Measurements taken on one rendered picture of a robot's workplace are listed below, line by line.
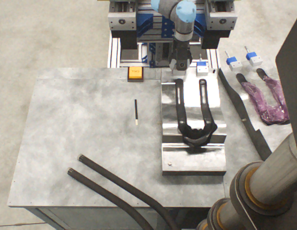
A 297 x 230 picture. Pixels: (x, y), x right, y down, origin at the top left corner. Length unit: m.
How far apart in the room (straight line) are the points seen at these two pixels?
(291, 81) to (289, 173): 0.16
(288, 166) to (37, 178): 1.13
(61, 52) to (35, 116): 1.36
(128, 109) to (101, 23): 1.64
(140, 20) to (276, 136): 0.88
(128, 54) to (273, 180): 2.07
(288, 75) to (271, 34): 2.76
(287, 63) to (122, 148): 1.12
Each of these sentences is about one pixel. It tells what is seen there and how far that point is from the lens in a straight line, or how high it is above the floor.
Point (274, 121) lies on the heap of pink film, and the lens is 1.43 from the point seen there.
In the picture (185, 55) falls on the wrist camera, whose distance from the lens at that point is 1.33.
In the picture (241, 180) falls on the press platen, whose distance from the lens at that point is 0.57.
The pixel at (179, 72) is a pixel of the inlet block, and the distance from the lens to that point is 1.46.
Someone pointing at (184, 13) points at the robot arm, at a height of 1.25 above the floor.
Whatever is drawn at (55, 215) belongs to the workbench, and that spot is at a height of 0.49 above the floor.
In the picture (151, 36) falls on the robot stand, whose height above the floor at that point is 0.73.
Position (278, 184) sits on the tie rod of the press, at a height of 1.64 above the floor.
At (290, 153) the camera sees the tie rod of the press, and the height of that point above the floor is 1.71.
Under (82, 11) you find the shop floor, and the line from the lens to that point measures 3.15.
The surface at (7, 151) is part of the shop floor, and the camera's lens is 2.45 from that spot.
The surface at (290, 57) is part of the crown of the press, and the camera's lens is 0.32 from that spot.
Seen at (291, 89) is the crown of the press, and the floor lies 1.83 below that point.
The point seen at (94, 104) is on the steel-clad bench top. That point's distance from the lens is 1.50.
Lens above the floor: 2.06
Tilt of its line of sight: 60 degrees down
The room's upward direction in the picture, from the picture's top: straight up
